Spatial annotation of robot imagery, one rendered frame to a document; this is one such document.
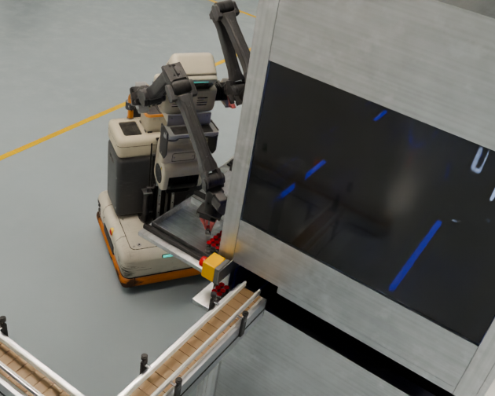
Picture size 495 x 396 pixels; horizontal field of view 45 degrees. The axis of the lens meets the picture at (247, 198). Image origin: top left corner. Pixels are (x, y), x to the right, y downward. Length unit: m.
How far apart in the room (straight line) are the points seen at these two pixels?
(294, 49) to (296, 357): 1.14
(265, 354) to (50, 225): 1.98
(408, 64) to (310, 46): 0.28
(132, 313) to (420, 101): 2.20
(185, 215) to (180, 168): 0.51
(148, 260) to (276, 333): 1.24
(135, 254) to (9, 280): 0.73
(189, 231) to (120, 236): 0.95
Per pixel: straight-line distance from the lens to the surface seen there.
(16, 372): 1.98
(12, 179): 4.37
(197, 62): 2.82
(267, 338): 2.34
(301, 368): 2.34
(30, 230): 3.92
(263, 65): 1.81
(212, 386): 2.34
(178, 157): 3.07
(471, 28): 1.55
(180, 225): 2.55
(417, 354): 2.04
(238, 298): 2.20
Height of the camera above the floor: 2.47
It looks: 35 degrees down
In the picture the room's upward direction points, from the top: 10 degrees clockwise
